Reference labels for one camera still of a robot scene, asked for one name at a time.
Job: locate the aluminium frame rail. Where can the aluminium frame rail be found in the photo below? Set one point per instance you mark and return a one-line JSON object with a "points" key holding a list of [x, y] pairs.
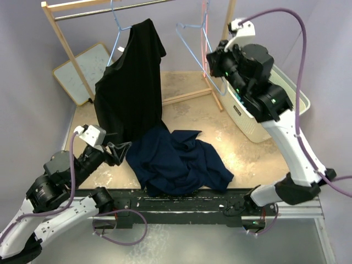
{"points": [[206, 227]]}

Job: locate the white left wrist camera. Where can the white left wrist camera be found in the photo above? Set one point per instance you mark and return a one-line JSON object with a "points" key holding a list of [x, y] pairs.
{"points": [[93, 135]]}

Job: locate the teal t shirt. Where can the teal t shirt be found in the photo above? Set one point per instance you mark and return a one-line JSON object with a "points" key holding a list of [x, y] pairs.
{"points": [[238, 96]]}

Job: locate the black hanging garment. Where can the black hanging garment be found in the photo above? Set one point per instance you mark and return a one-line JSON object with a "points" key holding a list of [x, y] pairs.
{"points": [[128, 100]]}

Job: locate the cream perforated laundry basket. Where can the cream perforated laundry basket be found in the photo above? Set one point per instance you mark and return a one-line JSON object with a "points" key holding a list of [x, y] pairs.
{"points": [[242, 118]]}

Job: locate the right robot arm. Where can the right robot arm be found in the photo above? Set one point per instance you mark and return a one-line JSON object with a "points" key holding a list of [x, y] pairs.
{"points": [[247, 69]]}

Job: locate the pink wire hanger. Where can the pink wire hanger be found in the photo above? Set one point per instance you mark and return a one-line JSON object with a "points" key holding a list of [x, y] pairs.
{"points": [[204, 38]]}

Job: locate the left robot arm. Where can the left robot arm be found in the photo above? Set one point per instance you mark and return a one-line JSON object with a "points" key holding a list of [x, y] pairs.
{"points": [[49, 206]]}

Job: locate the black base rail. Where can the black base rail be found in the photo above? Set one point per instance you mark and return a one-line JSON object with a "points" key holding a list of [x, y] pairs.
{"points": [[204, 206]]}

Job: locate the light blue hanger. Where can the light blue hanger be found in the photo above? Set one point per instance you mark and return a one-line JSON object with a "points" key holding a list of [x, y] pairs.
{"points": [[184, 26], [120, 29]]}

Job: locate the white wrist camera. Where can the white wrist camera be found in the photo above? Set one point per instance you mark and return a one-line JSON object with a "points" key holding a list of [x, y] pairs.
{"points": [[93, 135], [242, 33]]}

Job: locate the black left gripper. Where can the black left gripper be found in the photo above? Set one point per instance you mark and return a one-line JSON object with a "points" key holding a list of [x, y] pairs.
{"points": [[114, 158]]}

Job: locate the navy blue t shirt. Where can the navy blue t shirt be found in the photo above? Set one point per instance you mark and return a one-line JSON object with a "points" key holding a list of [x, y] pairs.
{"points": [[176, 163]]}

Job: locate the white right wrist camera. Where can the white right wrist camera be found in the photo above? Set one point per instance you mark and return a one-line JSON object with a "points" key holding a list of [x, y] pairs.
{"points": [[242, 33]]}

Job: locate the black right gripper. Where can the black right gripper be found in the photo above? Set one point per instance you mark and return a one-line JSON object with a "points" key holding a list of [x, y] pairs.
{"points": [[216, 58]]}

